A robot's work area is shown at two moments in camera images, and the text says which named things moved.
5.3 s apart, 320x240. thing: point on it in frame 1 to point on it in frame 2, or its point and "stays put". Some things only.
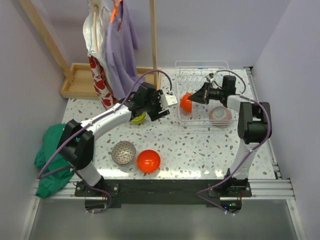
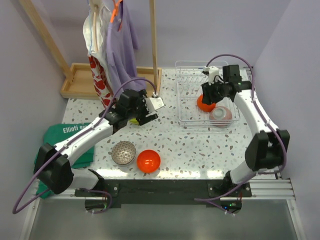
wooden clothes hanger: (95, 9) stays put
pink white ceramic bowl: (220, 116) stays put
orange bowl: (185, 104) to (203, 106)
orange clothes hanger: (114, 14) stays put
